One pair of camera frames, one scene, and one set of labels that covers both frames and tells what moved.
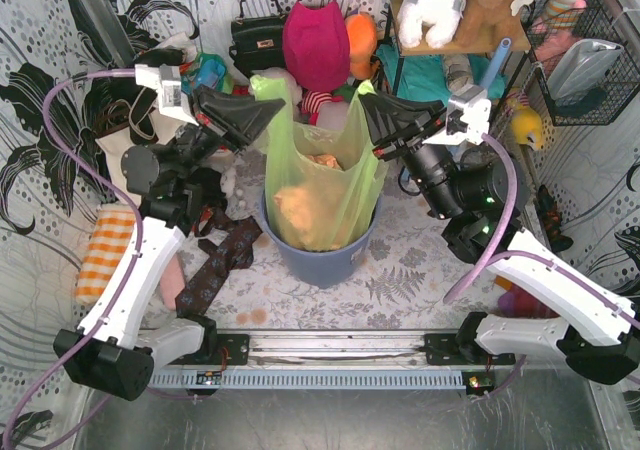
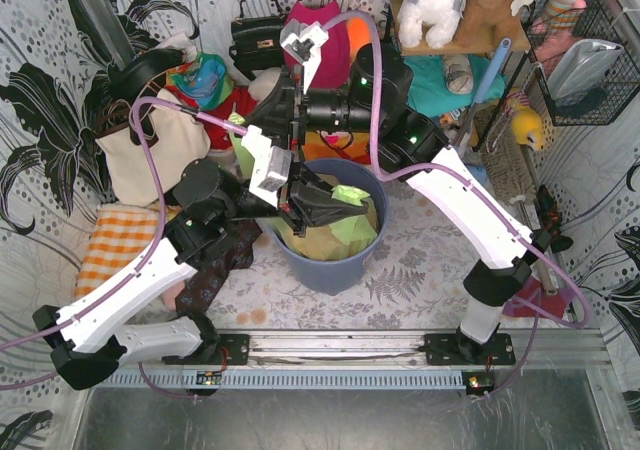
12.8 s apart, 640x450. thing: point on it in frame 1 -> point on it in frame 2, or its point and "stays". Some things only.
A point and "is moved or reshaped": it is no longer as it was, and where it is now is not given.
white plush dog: x=433 y=3 stays
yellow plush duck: x=527 y=126 stays
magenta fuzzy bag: x=316 y=46 stays
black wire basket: x=587 y=67 stays
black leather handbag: x=258 y=43 stays
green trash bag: x=323 y=184 is moved or reshaped
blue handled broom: x=497 y=62 stays
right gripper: x=417 y=130 -> x=292 y=115
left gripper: x=201 y=121 -> x=293 y=205
